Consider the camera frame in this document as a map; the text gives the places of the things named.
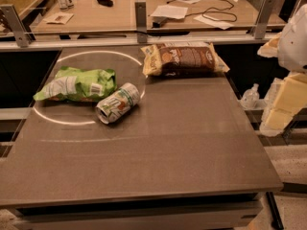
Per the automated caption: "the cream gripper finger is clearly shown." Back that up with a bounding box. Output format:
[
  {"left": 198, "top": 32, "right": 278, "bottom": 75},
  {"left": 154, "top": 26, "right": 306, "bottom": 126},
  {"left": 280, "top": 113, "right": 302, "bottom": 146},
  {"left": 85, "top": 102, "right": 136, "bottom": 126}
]
[
  {"left": 257, "top": 33, "right": 281, "bottom": 58},
  {"left": 259, "top": 73, "right": 307, "bottom": 136}
]

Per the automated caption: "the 7up soda can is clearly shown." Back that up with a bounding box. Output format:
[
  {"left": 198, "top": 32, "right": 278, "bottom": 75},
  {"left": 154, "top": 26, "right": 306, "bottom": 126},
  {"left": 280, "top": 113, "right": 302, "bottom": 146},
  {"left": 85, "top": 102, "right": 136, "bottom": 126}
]
[{"left": 96, "top": 82, "right": 140, "bottom": 125}]

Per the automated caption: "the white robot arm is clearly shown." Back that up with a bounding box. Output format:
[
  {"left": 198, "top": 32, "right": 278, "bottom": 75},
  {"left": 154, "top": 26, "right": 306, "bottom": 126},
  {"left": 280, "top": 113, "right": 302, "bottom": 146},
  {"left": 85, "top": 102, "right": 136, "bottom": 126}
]
[{"left": 257, "top": 5, "right": 307, "bottom": 137}]

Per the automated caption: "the clear plastic bottle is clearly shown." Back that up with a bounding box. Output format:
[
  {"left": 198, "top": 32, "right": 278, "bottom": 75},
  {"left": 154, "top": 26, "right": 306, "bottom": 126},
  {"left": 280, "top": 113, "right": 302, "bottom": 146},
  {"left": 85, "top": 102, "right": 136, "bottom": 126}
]
[{"left": 240, "top": 83, "right": 259, "bottom": 109}]

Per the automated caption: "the white paper sheet right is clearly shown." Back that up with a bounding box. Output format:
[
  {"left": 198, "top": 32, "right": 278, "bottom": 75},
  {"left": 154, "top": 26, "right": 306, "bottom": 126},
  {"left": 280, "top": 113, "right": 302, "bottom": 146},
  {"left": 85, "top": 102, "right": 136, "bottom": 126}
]
[{"left": 195, "top": 15, "right": 233, "bottom": 30}]

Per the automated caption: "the brown yellow snack bag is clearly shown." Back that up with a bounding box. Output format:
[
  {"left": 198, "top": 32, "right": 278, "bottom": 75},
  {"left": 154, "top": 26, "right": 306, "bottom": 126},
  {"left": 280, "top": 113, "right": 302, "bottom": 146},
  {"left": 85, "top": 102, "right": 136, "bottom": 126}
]
[{"left": 141, "top": 42, "right": 229, "bottom": 76}]

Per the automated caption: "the white paper sheet centre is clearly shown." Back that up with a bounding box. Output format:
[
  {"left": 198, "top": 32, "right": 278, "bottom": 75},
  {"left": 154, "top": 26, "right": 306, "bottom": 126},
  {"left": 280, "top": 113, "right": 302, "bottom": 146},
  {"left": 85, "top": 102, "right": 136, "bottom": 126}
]
[{"left": 151, "top": 5, "right": 188, "bottom": 19}]

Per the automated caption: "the black computer mouse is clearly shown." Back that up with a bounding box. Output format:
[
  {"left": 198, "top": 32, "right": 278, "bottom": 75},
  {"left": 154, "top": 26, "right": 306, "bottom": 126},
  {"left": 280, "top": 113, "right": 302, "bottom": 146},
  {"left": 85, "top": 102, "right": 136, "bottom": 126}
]
[{"left": 97, "top": 0, "right": 113, "bottom": 7}]

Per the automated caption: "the green chip bag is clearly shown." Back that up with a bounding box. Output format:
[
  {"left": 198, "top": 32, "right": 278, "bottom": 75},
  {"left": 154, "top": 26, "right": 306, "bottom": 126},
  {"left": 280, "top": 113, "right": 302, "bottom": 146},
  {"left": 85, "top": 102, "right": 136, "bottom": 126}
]
[{"left": 34, "top": 66, "right": 117, "bottom": 102}]

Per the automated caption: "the small paper card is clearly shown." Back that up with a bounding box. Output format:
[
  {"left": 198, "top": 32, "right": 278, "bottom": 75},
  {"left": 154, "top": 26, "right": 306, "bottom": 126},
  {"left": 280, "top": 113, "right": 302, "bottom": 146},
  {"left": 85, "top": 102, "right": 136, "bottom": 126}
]
[{"left": 44, "top": 11, "right": 74, "bottom": 25}]

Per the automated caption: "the right metal bracket post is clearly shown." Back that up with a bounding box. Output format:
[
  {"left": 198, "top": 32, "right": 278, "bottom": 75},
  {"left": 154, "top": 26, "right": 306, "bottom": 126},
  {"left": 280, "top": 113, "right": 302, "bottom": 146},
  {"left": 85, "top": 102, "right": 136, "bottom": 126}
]
[{"left": 250, "top": 0, "right": 276, "bottom": 39}]

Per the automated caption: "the metal bracket post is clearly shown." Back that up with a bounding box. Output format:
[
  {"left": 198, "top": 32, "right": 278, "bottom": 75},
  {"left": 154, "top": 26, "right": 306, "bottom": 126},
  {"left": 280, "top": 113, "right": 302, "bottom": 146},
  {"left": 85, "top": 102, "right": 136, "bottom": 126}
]
[
  {"left": 250, "top": 0, "right": 276, "bottom": 39},
  {"left": 134, "top": 1, "right": 147, "bottom": 43},
  {"left": 1, "top": 4, "right": 32, "bottom": 48}
]

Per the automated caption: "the black cable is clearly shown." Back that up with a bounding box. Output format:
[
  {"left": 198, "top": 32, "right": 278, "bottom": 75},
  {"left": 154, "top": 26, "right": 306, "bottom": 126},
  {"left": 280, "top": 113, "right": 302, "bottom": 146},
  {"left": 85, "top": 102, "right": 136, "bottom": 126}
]
[{"left": 174, "top": 0, "right": 238, "bottom": 23}]

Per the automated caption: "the middle metal bracket post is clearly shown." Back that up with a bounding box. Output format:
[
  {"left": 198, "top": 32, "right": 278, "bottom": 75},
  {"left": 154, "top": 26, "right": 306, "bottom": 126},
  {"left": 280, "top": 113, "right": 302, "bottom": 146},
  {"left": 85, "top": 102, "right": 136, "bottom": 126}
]
[{"left": 134, "top": 1, "right": 147, "bottom": 43}]

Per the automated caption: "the left metal bracket post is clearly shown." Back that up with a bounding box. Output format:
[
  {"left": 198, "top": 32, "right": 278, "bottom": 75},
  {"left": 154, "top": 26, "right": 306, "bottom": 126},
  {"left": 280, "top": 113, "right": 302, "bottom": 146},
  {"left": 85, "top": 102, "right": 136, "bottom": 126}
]
[{"left": 1, "top": 4, "right": 32, "bottom": 48}]

